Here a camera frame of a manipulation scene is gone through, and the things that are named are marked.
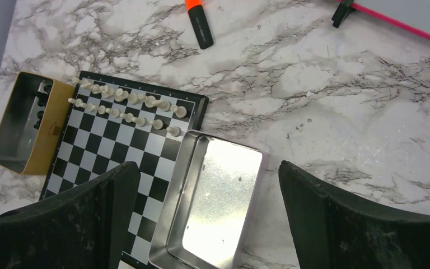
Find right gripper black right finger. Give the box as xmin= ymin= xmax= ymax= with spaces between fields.
xmin=278 ymin=161 xmax=430 ymax=268

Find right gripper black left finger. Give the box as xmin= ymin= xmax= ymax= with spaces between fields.
xmin=0 ymin=161 xmax=141 ymax=268

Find black white chess board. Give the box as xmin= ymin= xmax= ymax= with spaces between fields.
xmin=40 ymin=71 xmax=209 ymax=268

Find white chess piece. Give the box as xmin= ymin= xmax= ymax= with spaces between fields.
xmin=170 ymin=105 xmax=187 ymax=118
xmin=152 ymin=99 xmax=171 ymax=112

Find pink framed whiteboard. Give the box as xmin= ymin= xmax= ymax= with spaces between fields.
xmin=352 ymin=0 xmax=430 ymax=40

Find white chess pawn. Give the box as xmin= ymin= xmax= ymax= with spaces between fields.
xmin=166 ymin=126 xmax=181 ymax=137
xmin=149 ymin=119 xmax=164 ymax=130

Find silver tin lid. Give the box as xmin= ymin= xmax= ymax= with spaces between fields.
xmin=148 ymin=130 xmax=267 ymax=268

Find black chess pieces pile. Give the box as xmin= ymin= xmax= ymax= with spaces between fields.
xmin=33 ymin=85 xmax=52 ymax=129

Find black whiteboard stand foot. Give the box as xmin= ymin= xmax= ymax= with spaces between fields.
xmin=331 ymin=0 xmax=356 ymax=28

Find gold tin box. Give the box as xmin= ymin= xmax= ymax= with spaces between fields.
xmin=0 ymin=72 xmax=75 ymax=175

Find orange black highlighter marker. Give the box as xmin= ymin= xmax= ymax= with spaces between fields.
xmin=184 ymin=0 xmax=214 ymax=49

